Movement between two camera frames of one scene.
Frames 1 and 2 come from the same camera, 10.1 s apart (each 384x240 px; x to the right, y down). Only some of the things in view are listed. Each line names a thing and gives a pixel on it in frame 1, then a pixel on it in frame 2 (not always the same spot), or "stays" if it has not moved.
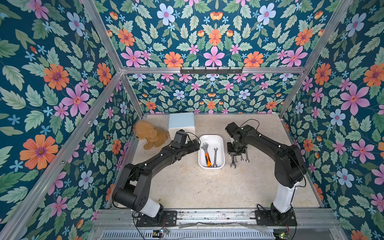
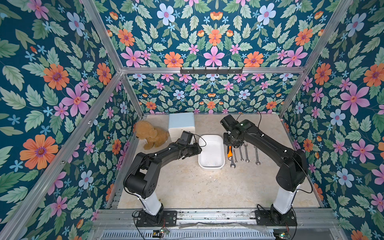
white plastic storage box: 213,141 stays
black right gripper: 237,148 -> 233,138
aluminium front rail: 110,224 stays
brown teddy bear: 153,136 stays
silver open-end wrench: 215,158 -> 257,161
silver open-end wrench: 233,162 stays
